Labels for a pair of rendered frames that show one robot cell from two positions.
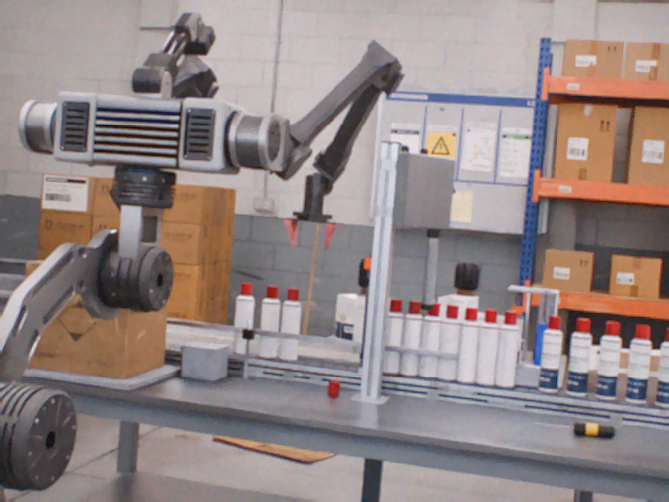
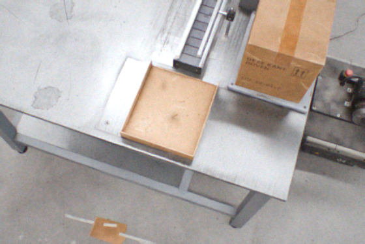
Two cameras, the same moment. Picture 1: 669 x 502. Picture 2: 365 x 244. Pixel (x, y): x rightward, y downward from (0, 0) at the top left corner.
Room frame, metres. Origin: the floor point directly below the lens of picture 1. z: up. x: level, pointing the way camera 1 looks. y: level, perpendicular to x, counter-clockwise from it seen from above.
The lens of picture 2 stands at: (2.80, 1.50, 2.23)
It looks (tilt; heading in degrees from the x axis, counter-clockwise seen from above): 67 degrees down; 267
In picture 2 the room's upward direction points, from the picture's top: 7 degrees clockwise
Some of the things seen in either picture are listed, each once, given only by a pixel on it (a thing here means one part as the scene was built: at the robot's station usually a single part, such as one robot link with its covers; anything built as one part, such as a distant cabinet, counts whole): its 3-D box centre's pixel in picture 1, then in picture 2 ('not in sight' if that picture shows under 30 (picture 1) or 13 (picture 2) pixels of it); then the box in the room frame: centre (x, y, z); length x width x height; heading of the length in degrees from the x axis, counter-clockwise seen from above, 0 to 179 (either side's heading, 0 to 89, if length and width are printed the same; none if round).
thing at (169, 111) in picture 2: not in sight; (171, 107); (2.83, 0.86, 0.85); 0.30 x 0.26 x 0.04; 75
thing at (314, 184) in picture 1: (315, 184); not in sight; (2.65, 0.09, 1.38); 0.07 x 0.06 x 0.07; 167
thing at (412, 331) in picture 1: (412, 338); not in sight; (2.55, -0.21, 0.98); 0.05 x 0.05 x 0.20
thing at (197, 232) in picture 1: (136, 284); not in sight; (6.29, 1.36, 0.70); 1.20 x 0.82 x 1.39; 82
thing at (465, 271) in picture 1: (464, 304); not in sight; (3.11, -0.43, 1.04); 0.09 x 0.09 x 0.29
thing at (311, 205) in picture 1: (313, 206); not in sight; (2.64, 0.09, 1.32); 0.10 x 0.07 x 0.07; 76
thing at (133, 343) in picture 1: (97, 315); (284, 40); (2.46, 0.63, 0.99); 0.30 x 0.24 x 0.27; 77
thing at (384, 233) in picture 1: (381, 272); not in sight; (2.42, -0.11, 1.16); 0.04 x 0.04 x 0.67; 75
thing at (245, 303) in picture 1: (244, 318); not in sight; (2.67, 0.26, 0.98); 0.05 x 0.05 x 0.20
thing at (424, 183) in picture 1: (416, 191); not in sight; (2.46, -0.19, 1.38); 0.17 x 0.10 x 0.19; 130
